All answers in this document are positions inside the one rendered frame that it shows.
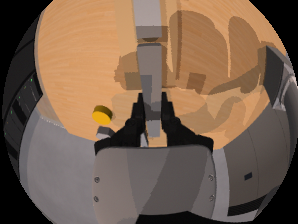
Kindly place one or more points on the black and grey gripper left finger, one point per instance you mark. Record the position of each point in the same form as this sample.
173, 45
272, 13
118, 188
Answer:
127, 135

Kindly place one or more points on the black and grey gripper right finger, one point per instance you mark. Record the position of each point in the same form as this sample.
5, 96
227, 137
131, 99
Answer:
177, 133

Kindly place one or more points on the yellow short cylinder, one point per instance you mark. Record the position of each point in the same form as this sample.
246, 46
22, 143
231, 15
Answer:
102, 115

